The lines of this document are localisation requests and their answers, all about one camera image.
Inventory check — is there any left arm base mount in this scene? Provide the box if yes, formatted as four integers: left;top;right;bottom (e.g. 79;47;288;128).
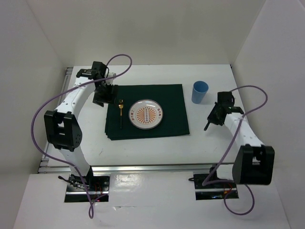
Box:
58;175;110;203

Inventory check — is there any gold fork black handle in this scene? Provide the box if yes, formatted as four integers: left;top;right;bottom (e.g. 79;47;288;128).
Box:
118;99;124;129

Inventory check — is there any gold knife black handle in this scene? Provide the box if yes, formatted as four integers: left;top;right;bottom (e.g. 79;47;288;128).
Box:
203;122;210;131

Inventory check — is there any blue plastic cup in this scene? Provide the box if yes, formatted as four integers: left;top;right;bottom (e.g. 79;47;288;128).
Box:
192;81;209;104

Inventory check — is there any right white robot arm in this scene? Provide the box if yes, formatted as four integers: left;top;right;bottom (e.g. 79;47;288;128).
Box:
207;92;275;185

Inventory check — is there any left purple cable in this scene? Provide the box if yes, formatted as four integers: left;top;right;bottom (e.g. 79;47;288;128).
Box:
31;54;133;219

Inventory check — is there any aluminium table frame rail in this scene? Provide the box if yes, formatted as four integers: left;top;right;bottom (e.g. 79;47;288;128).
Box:
37;66;263;175

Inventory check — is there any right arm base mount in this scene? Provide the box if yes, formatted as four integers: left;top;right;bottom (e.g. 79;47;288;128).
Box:
188;174;239;200

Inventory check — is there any orange sunburst patterned plate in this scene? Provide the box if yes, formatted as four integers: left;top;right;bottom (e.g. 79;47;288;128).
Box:
128;99;163;130

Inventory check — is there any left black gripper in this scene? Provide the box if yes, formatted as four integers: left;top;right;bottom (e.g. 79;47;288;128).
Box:
92;82;118;108

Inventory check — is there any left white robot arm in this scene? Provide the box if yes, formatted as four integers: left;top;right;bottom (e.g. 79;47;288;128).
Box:
44;62;118;190

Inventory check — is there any dark green cloth napkin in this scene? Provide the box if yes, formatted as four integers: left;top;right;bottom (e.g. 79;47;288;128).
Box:
105;84;190;140

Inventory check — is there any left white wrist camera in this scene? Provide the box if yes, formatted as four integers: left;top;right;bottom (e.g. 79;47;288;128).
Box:
105;72;116;85

